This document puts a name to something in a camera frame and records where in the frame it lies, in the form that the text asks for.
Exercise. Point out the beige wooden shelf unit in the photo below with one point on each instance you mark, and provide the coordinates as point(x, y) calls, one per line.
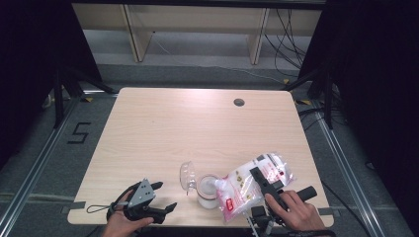
point(197, 19)

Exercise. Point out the clear glass jar with lid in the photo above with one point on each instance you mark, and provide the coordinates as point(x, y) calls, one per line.
point(207, 194)

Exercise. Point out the red and white sugar bag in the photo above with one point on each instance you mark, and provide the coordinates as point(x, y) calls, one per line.
point(243, 187)

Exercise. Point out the person's right hand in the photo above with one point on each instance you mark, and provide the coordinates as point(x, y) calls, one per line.
point(299, 215)

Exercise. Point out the grey tape strip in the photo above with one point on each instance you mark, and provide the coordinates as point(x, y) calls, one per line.
point(326, 211)
point(76, 206)

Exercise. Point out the aluminium floor rail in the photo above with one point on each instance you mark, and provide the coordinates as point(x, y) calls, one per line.
point(349, 171)
point(36, 164)

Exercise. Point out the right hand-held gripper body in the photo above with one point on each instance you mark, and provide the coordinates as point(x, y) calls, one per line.
point(306, 193)

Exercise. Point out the black metal stand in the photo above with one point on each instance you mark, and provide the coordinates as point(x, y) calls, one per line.
point(327, 98)
point(59, 98)

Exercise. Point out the person's left hand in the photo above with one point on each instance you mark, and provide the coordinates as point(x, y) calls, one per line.
point(120, 227)

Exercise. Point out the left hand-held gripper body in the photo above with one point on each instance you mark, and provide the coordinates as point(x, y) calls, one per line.
point(142, 197)

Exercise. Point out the black curtain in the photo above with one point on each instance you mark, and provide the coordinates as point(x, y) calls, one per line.
point(378, 82)
point(29, 65)

